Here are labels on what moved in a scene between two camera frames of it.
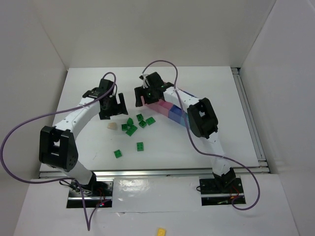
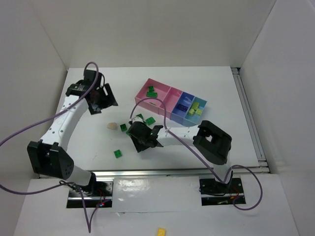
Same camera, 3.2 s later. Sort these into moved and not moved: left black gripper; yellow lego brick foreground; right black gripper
Moved: right black gripper; left black gripper
Not moved: yellow lego brick foreground
